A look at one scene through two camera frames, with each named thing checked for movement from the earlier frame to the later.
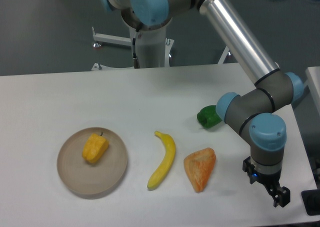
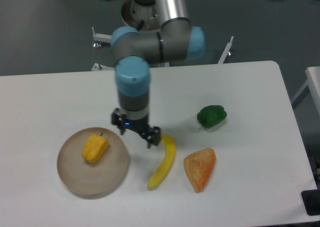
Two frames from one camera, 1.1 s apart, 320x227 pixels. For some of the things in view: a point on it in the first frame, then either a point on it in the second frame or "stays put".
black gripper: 281,195 -> 137,121
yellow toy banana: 168,158 stays put
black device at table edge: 311,199 stays put
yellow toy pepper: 95,148 stays put
